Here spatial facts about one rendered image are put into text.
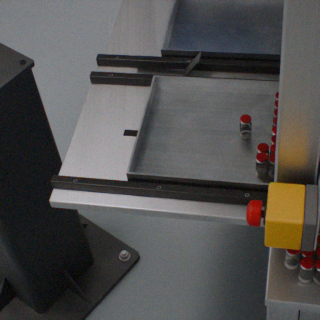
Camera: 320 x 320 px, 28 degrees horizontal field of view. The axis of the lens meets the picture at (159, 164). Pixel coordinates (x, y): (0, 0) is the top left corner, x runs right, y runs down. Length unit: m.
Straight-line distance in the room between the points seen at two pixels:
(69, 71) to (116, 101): 1.48
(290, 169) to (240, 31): 0.55
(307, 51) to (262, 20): 0.68
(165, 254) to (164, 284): 0.11
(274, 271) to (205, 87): 0.44
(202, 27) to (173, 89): 0.21
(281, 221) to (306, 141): 0.12
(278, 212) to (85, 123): 0.51
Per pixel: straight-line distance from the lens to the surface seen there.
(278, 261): 1.08
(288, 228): 0.95
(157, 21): 1.52
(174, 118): 1.28
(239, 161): 1.20
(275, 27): 1.48
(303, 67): 0.84
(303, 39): 0.81
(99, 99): 1.35
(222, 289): 2.06
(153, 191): 1.14
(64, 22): 3.09
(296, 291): 1.05
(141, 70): 1.39
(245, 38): 1.45
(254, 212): 0.97
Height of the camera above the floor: 1.79
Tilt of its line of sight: 49 degrees down
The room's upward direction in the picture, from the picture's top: 9 degrees counter-clockwise
